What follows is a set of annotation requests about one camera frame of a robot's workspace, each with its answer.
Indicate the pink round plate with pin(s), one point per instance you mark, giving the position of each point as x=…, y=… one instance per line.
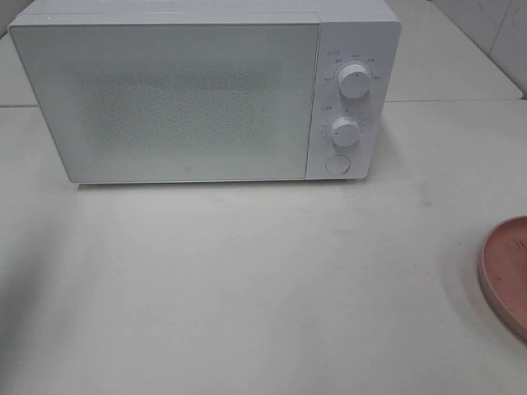
x=502, y=273

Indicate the white round knob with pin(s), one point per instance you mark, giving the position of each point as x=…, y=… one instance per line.
x=344, y=132
x=354, y=80

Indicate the white microwave door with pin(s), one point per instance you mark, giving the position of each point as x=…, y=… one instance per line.
x=129, y=104

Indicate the white microwave oven body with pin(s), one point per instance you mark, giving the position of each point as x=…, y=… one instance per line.
x=349, y=31

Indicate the white round door button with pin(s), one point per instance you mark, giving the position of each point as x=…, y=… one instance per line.
x=338, y=164

